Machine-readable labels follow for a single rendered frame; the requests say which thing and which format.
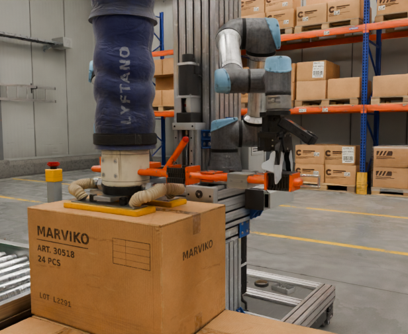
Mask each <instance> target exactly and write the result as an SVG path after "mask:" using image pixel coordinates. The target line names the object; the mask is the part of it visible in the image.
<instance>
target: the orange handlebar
mask: <svg viewBox="0 0 408 334"><path fill-rule="evenodd" d="M160 167H161V162H150V168H147V170H146V169H139V170H138V175H141V176H159V177H166V170H162V169H157V168H160ZM91 170H92V171H93V172H101V165H99V166H92V167H91ZM189 178H190V179H196V180H201V182H218V181H223V182H227V173H223V171H215V170H207V171H204V172H201V171H196V172H190V173H189ZM247 182H248V183H251V184H264V175H254V176H249V177H248V178H247ZM302 184H303V179H302V178H296V179H294V181H293V185H294V186H301V185H302Z"/></svg>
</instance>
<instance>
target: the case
mask: <svg viewBox="0 0 408 334"><path fill-rule="evenodd" d="M73 200H77V199H76V198H73V199H66V200H62V201H55V202H52V203H45V204H40V205H34V206H30V207H27V213H28V245H29V263H30V296H31V313H32V314H35V315H38V316H40V317H44V318H46V319H50V320H53V321H57V322H59V323H63V324H65V325H69V326H71V327H75V328H78V329H81V330H84V331H87V332H90V333H93V334H193V333H194V332H196V331H197V330H198V329H200V328H201V327H202V326H204V324H206V323H207V322H209V321H210V320H212V318H214V317H215V316H217V315H218V314H220V313H221V312H222V311H223V310H225V204H218V203H204V202H197V201H187V203H186V204H183V205H179V206H176V207H160V206H155V205H147V206H151V207H155V208H156V212H154V213H150V214H147V215H143V216H140V217H132V216H126V215H117V214H111V213H101V212H96V211H87V210H81V209H72V208H67V207H64V202H67V201H73Z"/></svg>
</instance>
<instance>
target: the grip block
mask: <svg viewBox="0 0 408 334"><path fill-rule="evenodd" d="M196 171H200V165H196V166H187V165H182V167H181V164H175V165H170V166H166V183H167V184H169V183H174V184H186V185H190V184H196V183H199V182H200V180H196V179H190V178H189V173H190V172H196Z"/></svg>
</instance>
